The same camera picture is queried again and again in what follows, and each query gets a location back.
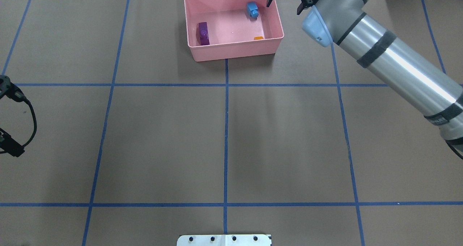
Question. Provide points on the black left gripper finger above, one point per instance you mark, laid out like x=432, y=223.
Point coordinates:
x=10, y=146

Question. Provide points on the light blue toy block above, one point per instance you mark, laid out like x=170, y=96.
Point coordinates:
x=252, y=10

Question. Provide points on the purple toy block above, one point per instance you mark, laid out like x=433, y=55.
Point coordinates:
x=203, y=34

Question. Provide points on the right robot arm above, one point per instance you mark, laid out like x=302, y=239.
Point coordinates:
x=376, y=48

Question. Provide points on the pink plastic box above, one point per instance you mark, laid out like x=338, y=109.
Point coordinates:
x=231, y=30

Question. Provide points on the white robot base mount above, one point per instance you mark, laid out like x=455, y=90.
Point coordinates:
x=225, y=240

